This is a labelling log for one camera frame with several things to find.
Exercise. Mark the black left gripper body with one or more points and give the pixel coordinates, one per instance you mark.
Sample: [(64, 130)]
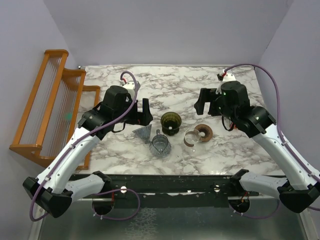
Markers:
[(119, 113)]

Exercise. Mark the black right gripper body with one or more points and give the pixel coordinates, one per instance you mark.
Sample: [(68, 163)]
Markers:
[(217, 107)]

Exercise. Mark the clear glass carafe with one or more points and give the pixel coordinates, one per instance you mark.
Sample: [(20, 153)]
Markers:
[(160, 147)]

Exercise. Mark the brown wooden dripper collar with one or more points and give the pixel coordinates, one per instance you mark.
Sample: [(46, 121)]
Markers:
[(206, 133)]

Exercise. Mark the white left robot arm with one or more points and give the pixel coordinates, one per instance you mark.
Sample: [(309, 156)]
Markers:
[(52, 189)]

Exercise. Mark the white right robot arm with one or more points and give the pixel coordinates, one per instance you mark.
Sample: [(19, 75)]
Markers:
[(297, 190)]

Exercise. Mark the dark green glass dripper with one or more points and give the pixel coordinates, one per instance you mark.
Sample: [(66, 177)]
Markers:
[(170, 123)]

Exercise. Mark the clear glass dripper cone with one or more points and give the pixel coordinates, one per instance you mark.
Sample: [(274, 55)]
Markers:
[(192, 140)]

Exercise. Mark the orange wooden rack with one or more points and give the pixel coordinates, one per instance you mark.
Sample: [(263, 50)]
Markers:
[(51, 112)]

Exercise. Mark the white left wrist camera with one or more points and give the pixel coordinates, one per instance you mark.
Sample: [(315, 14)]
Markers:
[(130, 86)]

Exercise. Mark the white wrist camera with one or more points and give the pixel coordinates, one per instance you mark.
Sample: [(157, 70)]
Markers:
[(225, 77), (130, 86)]

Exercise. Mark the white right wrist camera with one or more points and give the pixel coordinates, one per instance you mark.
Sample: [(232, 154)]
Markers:
[(225, 77)]

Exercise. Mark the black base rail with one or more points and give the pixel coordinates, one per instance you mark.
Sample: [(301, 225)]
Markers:
[(171, 191)]

